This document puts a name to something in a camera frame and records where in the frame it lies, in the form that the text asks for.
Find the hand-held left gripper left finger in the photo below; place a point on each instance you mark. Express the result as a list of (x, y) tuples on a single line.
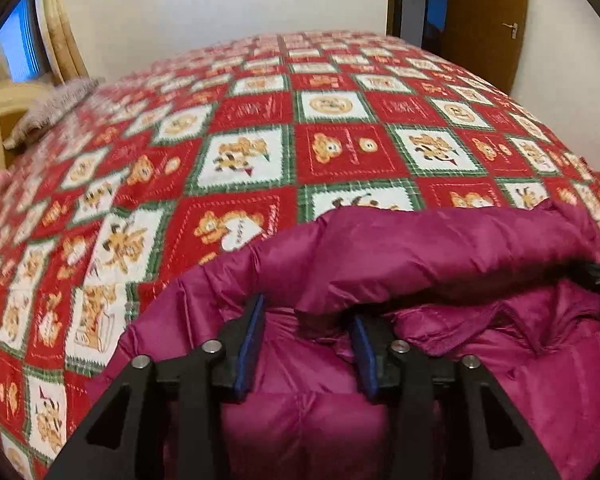
[(250, 350)]

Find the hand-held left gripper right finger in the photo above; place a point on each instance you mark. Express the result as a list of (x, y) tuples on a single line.
[(365, 360)]

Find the purple down jacket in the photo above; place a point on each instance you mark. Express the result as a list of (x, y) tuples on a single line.
[(405, 255)]

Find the red patterned bedspread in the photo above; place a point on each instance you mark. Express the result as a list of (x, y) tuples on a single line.
[(260, 110)]

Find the brown wooden door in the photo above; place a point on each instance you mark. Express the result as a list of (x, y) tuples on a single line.
[(480, 35)]

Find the striped pillow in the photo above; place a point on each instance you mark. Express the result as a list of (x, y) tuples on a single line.
[(55, 107)]

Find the beige wooden headboard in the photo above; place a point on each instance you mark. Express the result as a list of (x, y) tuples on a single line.
[(0, 115)]

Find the narrow beige floral curtain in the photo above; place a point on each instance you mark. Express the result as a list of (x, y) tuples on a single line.
[(62, 30)]

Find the window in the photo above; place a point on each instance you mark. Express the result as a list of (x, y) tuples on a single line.
[(22, 40)]

